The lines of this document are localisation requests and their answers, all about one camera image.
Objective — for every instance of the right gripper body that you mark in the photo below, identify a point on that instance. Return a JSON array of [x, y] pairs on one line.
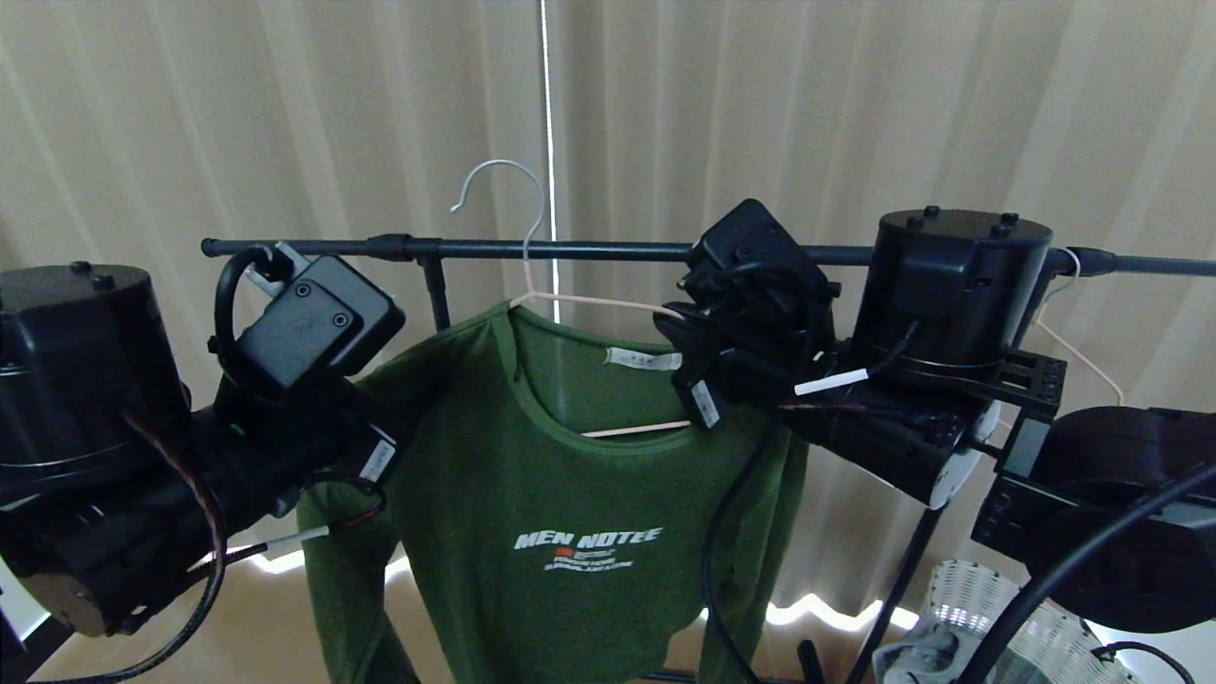
[[883, 427]]

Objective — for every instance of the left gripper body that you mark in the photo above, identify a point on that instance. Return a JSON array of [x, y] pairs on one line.
[[190, 513]]

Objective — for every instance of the pink clothes hanger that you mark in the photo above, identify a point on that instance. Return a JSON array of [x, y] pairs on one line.
[[1083, 359], [617, 304]]

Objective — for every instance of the pale grey shorts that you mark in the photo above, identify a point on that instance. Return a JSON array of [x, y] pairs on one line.
[[917, 660]]

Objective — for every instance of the green long-sleeved shirt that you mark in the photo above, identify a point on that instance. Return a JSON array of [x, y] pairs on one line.
[[570, 494]]

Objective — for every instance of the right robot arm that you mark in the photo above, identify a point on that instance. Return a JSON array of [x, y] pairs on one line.
[[950, 285]]

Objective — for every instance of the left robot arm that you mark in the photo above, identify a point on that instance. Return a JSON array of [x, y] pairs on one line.
[[76, 361]]

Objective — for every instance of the white laundry basket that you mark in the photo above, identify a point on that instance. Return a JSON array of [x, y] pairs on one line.
[[1045, 646]]

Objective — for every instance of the black clothes rack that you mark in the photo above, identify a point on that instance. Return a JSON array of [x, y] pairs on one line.
[[589, 251]]

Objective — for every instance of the beige curtain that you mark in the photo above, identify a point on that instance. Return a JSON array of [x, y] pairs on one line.
[[285, 114]]

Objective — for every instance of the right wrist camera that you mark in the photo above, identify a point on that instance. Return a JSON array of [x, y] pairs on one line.
[[750, 247]]

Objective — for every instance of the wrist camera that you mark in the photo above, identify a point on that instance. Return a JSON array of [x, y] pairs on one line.
[[750, 247], [313, 323]]

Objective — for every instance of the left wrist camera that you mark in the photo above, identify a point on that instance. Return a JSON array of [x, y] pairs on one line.
[[313, 323]]

